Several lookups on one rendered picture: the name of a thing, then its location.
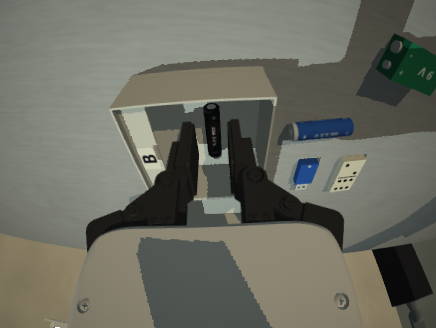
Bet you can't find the white domino tile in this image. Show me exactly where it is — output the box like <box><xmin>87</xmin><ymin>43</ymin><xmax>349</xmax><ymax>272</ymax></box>
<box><xmin>327</xmin><ymin>155</ymin><xmax>367</xmax><ymax>192</ymax></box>

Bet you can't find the blue battery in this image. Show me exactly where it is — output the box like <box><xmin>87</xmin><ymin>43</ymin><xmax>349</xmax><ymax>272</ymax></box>
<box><xmin>289</xmin><ymin>118</ymin><xmax>354</xmax><ymax>141</ymax></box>

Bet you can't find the blue usb stick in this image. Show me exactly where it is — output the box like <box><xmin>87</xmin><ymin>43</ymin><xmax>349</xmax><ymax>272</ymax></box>
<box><xmin>293</xmin><ymin>158</ymin><xmax>319</xmax><ymax>190</ymax></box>

